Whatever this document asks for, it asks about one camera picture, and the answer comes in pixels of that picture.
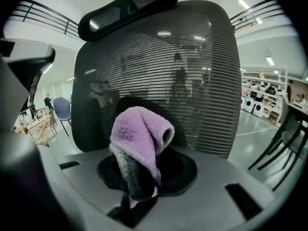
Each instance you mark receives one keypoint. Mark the black balcony railing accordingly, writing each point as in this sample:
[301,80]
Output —
[255,13]
[48,18]

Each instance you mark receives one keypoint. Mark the purple cloth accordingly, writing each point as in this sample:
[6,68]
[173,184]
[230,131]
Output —
[137,133]

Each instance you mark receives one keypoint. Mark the ceiling light strip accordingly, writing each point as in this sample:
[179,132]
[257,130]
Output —
[244,3]
[269,60]

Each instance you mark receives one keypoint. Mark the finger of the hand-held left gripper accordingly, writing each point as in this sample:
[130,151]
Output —
[29,52]
[12,97]

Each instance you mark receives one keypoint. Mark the blue chair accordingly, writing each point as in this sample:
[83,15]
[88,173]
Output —
[61,108]

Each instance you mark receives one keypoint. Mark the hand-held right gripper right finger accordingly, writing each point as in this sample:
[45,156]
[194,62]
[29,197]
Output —
[204,184]

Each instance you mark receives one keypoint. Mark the row of white round appliances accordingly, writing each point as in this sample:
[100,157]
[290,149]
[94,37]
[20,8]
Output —
[255,102]

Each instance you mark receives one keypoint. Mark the black mesh office chair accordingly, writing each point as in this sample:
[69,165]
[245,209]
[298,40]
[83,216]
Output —
[156,68]

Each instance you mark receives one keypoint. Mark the wooden storage shelf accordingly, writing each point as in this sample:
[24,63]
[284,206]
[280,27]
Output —
[276,74]

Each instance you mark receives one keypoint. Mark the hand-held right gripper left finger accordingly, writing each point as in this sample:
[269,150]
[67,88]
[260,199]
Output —
[81,189]

